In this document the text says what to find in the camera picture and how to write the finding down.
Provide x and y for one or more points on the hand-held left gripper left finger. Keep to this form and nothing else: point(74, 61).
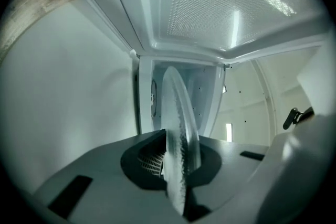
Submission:
point(136, 162)

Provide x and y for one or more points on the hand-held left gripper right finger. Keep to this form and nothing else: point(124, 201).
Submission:
point(210, 165)

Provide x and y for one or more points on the clear glass turntable plate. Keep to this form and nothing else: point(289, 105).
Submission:
point(175, 102)

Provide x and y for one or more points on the white microwave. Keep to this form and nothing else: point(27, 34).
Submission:
point(210, 0)

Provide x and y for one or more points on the white cabinet with peg holes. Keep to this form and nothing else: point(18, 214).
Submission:
point(244, 102)

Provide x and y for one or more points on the weathered wooden board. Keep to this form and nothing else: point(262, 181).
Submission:
point(34, 0)

